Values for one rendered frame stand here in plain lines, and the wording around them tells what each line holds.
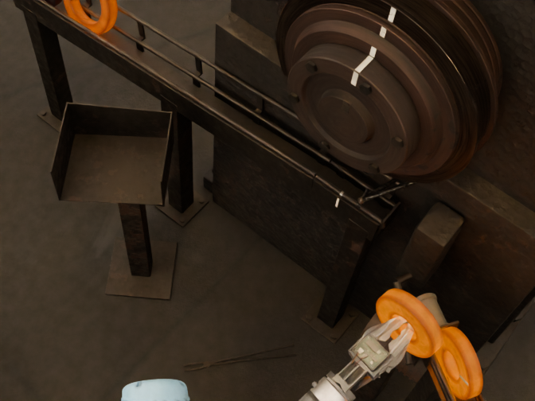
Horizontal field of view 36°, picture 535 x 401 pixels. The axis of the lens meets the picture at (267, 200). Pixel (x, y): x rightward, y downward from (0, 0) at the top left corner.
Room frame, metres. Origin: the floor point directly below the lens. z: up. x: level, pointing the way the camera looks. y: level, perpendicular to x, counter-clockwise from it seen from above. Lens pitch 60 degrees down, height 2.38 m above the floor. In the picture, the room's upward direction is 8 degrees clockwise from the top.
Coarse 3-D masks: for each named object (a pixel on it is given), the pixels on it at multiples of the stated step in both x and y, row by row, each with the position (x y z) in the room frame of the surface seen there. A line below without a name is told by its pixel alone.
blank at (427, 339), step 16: (384, 304) 0.68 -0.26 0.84; (400, 304) 0.66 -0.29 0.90; (416, 304) 0.66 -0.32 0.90; (384, 320) 0.67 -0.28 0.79; (416, 320) 0.63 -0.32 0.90; (432, 320) 0.63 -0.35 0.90; (416, 336) 0.62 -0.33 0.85; (432, 336) 0.61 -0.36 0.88; (416, 352) 0.60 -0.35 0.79; (432, 352) 0.59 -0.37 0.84
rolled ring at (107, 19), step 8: (64, 0) 1.55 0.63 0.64; (72, 0) 1.55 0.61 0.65; (104, 0) 1.50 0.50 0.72; (112, 0) 1.51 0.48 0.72; (72, 8) 1.53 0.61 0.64; (80, 8) 1.55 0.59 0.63; (104, 8) 1.49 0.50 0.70; (112, 8) 1.49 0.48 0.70; (72, 16) 1.52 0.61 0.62; (80, 16) 1.52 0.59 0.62; (104, 16) 1.48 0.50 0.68; (112, 16) 1.48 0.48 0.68; (88, 24) 1.49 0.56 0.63; (96, 24) 1.48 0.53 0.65; (104, 24) 1.47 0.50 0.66; (112, 24) 1.48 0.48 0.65; (96, 32) 1.47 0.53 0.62; (104, 32) 1.47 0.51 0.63
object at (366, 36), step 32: (288, 32) 1.09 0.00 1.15; (320, 32) 1.03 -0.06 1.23; (352, 32) 1.00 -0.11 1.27; (288, 64) 1.08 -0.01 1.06; (384, 64) 0.95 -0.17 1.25; (416, 64) 0.94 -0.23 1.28; (416, 96) 0.91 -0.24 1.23; (448, 96) 0.91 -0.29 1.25; (448, 128) 0.89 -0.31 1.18; (416, 160) 0.89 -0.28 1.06
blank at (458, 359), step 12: (444, 336) 0.67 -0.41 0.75; (456, 336) 0.66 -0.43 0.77; (444, 348) 0.65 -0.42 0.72; (456, 348) 0.63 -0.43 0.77; (468, 348) 0.63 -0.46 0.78; (444, 360) 0.64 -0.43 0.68; (456, 360) 0.61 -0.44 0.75; (468, 360) 0.60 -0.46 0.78; (444, 372) 0.62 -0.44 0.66; (456, 372) 0.61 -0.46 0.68; (468, 372) 0.58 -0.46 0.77; (480, 372) 0.59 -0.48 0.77; (456, 384) 0.58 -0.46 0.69; (468, 384) 0.56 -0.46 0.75; (480, 384) 0.57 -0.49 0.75; (456, 396) 0.57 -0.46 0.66; (468, 396) 0.55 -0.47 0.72
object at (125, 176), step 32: (64, 128) 1.10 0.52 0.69; (96, 128) 1.16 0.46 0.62; (128, 128) 1.16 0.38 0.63; (160, 128) 1.17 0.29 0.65; (64, 160) 1.05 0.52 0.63; (96, 160) 1.08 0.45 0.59; (128, 160) 1.09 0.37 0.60; (160, 160) 1.10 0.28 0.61; (64, 192) 0.98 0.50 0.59; (96, 192) 0.99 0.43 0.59; (128, 192) 0.99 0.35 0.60; (160, 192) 1.00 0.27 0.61; (128, 224) 1.03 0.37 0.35; (128, 256) 1.03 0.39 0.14; (160, 256) 1.11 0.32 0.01; (128, 288) 0.99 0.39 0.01; (160, 288) 1.00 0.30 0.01
